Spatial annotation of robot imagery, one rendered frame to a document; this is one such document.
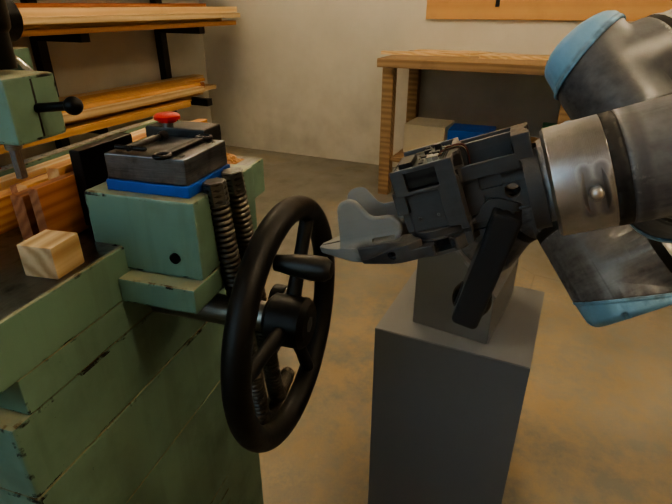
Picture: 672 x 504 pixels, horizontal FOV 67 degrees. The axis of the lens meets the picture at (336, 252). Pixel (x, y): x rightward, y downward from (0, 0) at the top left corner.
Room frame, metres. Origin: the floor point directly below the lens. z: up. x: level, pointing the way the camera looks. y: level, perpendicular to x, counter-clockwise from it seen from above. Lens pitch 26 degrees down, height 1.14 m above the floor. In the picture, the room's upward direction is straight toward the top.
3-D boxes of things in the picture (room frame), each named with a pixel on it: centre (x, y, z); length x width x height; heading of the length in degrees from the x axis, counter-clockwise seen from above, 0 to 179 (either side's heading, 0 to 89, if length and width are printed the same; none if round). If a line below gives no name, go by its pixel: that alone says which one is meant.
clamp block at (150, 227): (0.56, 0.19, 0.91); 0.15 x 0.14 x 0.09; 163
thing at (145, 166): (0.56, 0.18, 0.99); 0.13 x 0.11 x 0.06; 163
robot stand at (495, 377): (0.92, -0.28, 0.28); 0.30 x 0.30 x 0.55; 65
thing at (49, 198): (0.62, 0.28, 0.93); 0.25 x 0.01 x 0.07; 163
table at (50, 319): (0.58, 0.27, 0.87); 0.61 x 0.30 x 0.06; 163
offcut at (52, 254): (0.45, 0.28, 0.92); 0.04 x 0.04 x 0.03; 77
